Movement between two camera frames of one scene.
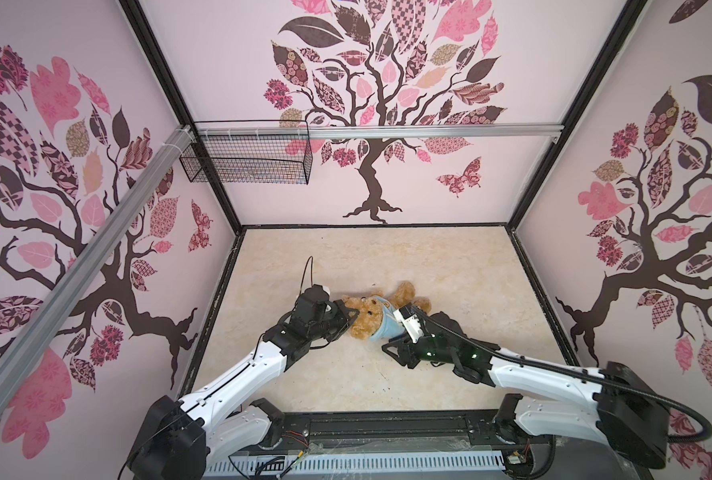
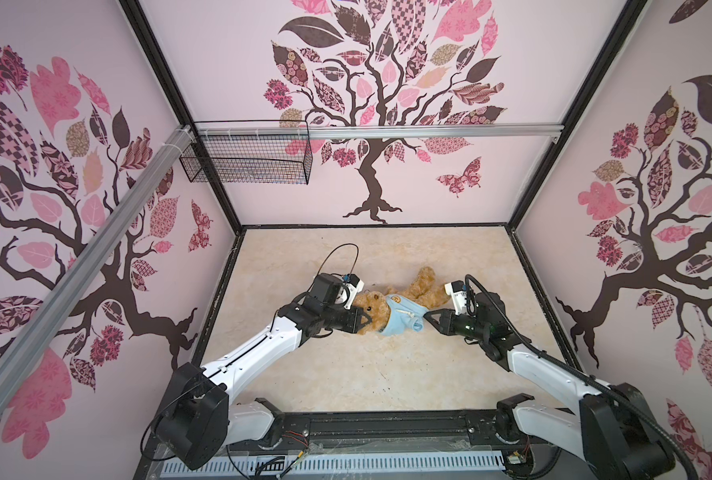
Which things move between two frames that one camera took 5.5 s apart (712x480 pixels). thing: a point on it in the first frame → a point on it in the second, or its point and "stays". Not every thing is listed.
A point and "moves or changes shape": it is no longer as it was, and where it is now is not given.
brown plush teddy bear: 363,326 moves or changes shape
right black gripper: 406,353 → 446,322
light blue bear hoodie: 390,325 moves or changes shape
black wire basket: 269,160 stays
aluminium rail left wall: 10,370 stays
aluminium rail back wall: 383,128 stays
